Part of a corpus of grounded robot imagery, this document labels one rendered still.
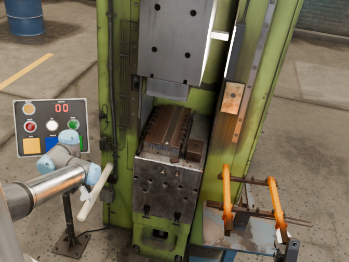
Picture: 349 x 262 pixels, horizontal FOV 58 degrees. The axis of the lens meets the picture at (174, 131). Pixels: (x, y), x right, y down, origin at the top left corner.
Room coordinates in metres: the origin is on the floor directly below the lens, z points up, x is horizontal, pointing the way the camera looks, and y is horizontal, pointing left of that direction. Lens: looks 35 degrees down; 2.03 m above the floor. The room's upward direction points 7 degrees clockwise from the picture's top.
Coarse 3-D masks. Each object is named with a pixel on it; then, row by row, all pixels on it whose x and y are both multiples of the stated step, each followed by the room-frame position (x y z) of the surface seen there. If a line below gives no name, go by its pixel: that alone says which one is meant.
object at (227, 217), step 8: (224, 168) 1.26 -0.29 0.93; (224, 176) 1.20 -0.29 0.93; (224, 184) 1.14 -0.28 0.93; (224, 192) 1.09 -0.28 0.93; (224, 200) 1.04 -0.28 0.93; (224, 208) 0.99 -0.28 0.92; (224, 216) 0.94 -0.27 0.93; (232, 216) 0.94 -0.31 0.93; (224, 224) 0.92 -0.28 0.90; (224, 232) 0.88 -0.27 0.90
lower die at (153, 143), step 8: (168, 104) 1.74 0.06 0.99; (176, 104) 1.74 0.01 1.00; (160, 112) 1.65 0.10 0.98; (168, 112) 1.65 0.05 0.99; (184, 112) 1.67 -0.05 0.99; (160, 120) 1.56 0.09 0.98; (168, 120) 1.56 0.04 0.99; (160, 128) 1.47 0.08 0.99; (176, 128) 1.47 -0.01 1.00; (184, 128) 1.49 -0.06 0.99; (152, 136) 1.39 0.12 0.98; (160, 136) 1.39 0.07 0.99; (176, 136) 1.41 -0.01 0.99; (144, 144) 1.34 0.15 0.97; (152, 144) 1.33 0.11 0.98; (160, 144) 1.32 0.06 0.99; (176, 144) 1.34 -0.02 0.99; (152, 152) 1.33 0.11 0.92; (160, 152) 1.32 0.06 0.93; (168, 152) 1.32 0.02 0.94; (176, 152) 1.31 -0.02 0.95
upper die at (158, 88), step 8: (152, 80) 1.33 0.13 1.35; (160, 80) 1.33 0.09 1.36; (184, 80) 1.35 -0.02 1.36; (152, 88) 1.33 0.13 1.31; (160, 88) 1.33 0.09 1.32; (168, 88) 1.32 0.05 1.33; (176, 88) 1.32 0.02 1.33; (184, 88) 1.31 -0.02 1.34; (160, 96) 1.33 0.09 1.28; (168, 96) 1.32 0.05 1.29; (176, 96) 1.32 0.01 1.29; (184, 96) 1.31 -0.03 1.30
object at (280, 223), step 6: (270, 180) 1.21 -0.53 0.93; (270, 186) 1.18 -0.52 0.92; (276, 192) 1.13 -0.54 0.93; (276, 198) 1.09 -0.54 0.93; (276, 204) 1.05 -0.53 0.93; (276, 210) 1.02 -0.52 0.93; (276, 216) 0.98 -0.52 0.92; (282, 216) 0.98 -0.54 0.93; (276, 222) 0.94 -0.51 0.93; (282, 222) 0.94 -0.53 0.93; (276, 228) 0.93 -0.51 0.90; (282, 228) 0.91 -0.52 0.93; (282, 234) 0.88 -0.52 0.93; (282, 240) 0.85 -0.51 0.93
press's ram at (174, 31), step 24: (144, 0) 1.34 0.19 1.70; (168, 0) 1.33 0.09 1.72; (192, 0) 1.32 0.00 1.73; (216, 0) 1.48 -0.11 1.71; (144, 24) 1.34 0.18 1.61; (168, 24) 1.33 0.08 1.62; (192, 24) 1.31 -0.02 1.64; (144, 48) 1.34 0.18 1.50; (168, 48) 1.33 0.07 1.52; (192, 48) 1.31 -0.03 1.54; (144, 72) 1.34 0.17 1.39; (168, 72) 1.32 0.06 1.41; (192, 72) 1.31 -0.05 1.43
